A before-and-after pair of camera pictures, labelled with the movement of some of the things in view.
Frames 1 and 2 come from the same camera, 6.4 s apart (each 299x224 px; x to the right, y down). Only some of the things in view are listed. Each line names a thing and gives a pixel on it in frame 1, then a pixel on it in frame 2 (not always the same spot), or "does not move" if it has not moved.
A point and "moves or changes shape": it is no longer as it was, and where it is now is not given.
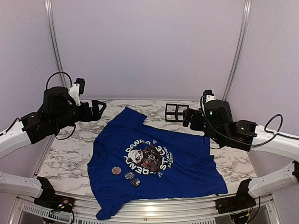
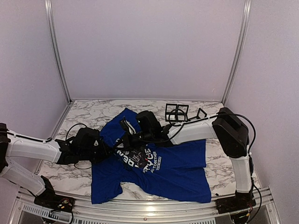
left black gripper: (95, 107) to (103, 150)
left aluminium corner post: (50, 10) does not move
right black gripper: (195, 125) to (126, 142)
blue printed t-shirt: (133, 160) moves or changes shape
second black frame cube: (180, 108) does not move
